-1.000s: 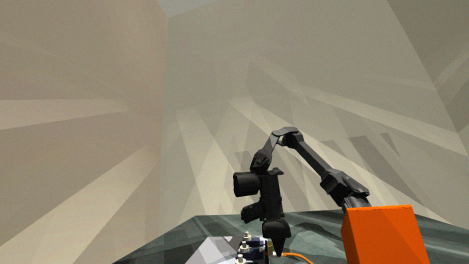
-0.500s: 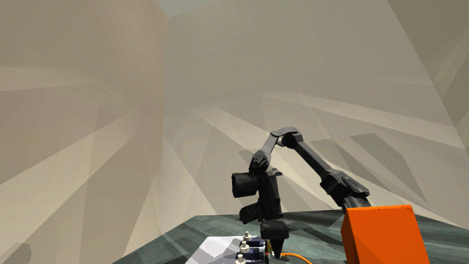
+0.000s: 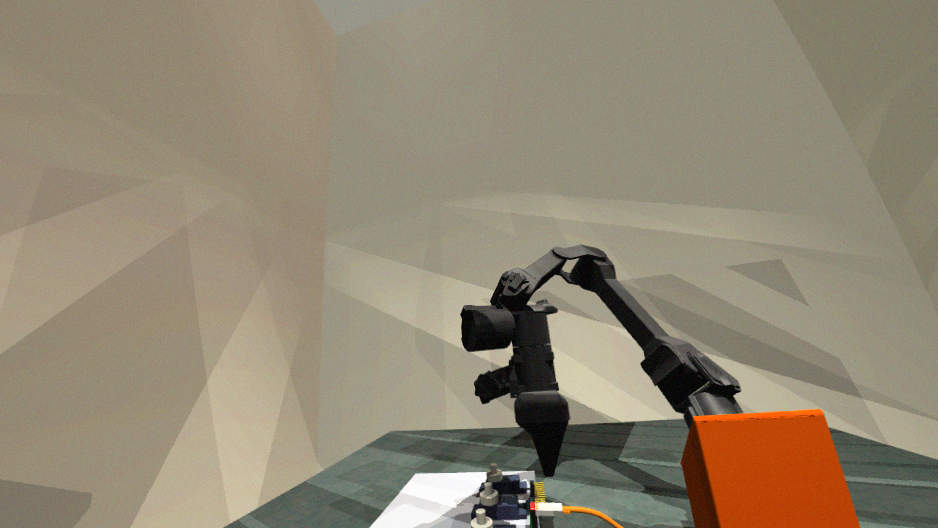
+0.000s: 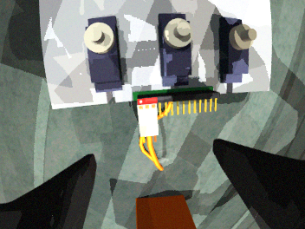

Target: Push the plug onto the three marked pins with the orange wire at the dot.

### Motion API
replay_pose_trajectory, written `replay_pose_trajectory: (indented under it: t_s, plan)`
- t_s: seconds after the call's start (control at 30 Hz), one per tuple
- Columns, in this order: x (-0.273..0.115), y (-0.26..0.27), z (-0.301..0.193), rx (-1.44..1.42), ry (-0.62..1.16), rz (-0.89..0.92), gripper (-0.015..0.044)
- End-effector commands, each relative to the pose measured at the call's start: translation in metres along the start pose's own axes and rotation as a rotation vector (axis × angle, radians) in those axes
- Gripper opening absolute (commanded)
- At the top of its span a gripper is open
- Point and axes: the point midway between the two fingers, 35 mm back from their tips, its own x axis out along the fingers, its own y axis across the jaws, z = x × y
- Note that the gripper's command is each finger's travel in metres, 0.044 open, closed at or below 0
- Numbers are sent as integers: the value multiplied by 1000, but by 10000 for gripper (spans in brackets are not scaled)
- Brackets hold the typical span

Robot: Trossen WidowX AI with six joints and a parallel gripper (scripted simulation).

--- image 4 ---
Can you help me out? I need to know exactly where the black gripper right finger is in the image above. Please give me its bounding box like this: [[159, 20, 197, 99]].
[[212, 138, 305, 229]]

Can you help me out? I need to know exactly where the black pin header strip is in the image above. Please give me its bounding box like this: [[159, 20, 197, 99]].
[[133, 87, 219, 105]]

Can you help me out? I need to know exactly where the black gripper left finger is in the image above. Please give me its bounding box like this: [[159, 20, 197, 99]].
[[0, 154, 97, 229]]

